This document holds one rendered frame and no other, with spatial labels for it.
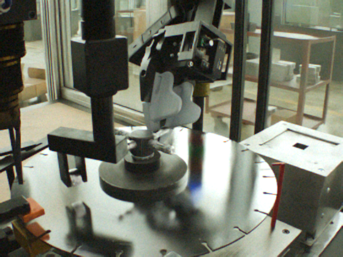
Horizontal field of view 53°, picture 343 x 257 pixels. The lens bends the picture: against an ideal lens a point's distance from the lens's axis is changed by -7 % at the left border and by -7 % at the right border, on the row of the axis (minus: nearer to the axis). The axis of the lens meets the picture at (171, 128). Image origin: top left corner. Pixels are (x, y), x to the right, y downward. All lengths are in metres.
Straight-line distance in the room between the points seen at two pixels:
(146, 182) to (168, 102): 0.10
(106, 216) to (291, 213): 0.37
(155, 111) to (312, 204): 0.32
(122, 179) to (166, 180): 0.05
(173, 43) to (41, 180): 0.24
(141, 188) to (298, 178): 0.30
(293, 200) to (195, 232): 0.32
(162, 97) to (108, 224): 0.18
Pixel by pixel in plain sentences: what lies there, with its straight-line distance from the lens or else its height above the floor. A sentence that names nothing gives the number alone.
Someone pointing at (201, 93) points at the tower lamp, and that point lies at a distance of 0.70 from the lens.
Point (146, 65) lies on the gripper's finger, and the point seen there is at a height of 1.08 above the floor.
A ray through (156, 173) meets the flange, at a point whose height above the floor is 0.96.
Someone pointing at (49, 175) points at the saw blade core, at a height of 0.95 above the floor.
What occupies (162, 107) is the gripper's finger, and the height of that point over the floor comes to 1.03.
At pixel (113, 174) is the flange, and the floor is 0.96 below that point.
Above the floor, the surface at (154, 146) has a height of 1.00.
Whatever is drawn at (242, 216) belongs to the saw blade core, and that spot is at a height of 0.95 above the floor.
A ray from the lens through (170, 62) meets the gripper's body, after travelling 0.46.
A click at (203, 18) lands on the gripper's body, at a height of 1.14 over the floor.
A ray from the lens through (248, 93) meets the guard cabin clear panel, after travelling 0.89.
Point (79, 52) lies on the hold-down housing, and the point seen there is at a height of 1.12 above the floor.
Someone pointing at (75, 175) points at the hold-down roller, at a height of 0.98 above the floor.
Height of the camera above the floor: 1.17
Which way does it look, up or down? 21 degrees down
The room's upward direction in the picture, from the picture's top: straight up
